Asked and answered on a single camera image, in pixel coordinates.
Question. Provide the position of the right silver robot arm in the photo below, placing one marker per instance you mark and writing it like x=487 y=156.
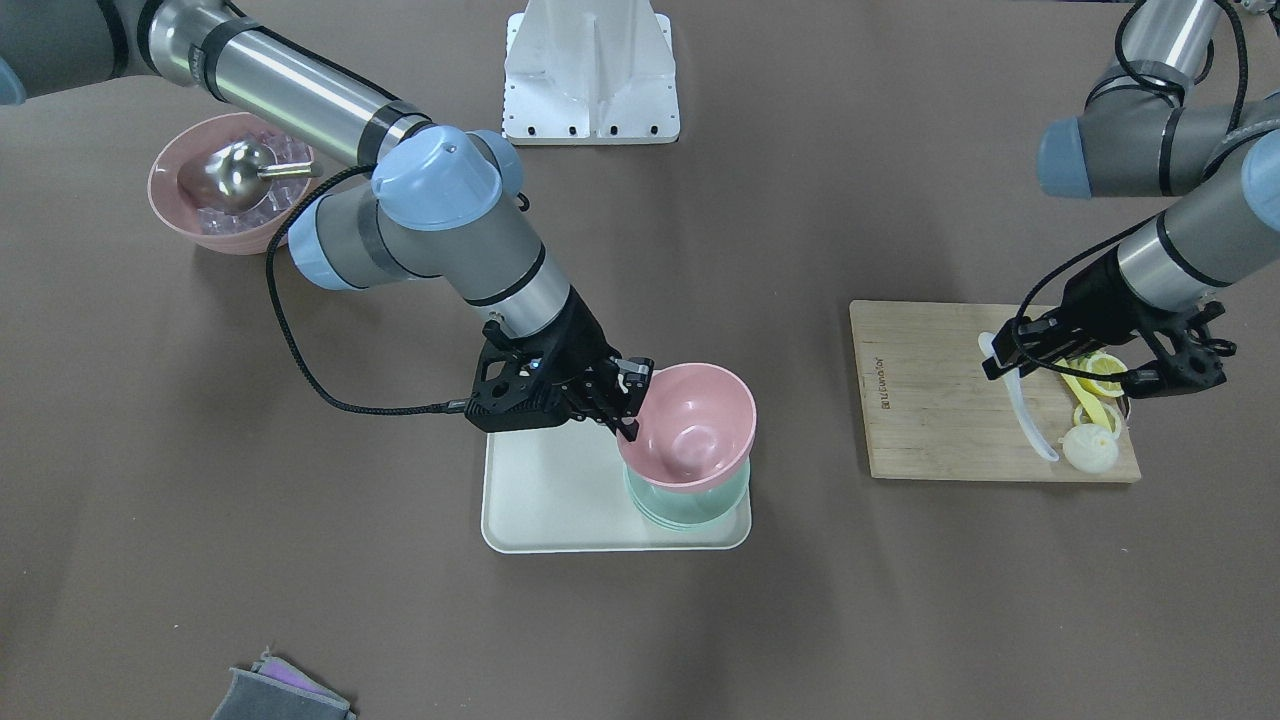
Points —
x=416 y=201

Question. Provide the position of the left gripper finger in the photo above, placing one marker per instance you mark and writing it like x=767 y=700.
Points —
x=998 y=363

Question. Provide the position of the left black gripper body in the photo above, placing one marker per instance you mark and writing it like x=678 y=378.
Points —
x=1088 y=297

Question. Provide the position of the yellow plastic knife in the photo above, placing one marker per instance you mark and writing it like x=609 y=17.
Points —
x=1090 y=410

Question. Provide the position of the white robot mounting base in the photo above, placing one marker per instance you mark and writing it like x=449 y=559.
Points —
x=582 y=73

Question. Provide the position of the white rectangular tray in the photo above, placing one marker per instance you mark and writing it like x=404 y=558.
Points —
x=562 y=490

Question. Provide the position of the bamboo cutting board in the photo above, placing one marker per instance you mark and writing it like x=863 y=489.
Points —
x=930 y=412

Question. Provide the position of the metal ice scoop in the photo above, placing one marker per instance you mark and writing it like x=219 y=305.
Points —
x=241 y=175

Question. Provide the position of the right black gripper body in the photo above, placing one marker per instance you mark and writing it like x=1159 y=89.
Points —
x=583 y=335

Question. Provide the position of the purple cloth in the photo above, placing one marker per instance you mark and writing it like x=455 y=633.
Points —
x=283 y=671

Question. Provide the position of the lemon half slice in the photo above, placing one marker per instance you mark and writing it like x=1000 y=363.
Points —
x=1101 y=364

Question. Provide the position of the mint green bowl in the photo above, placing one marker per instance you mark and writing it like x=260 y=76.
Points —
x=687 y=511

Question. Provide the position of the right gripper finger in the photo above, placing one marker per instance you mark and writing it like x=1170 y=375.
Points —
x=634 y=376
x=622 y=421

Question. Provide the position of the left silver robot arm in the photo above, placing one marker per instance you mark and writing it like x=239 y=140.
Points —
x=1168 y=118

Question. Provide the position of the white onion piece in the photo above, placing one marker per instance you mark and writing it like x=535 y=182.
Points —
x=1090 y=448

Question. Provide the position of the small pink bowl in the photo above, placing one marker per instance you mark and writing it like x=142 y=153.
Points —
x=695 y=429

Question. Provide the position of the large pink ribbed bowl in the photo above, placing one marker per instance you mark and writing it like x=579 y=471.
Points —
x=247 y=233

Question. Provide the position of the white ceramic spoon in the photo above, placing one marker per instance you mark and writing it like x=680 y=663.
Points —
x=1026 y=422

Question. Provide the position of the grey folded cloth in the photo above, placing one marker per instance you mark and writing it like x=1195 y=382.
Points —
x=257 y=696

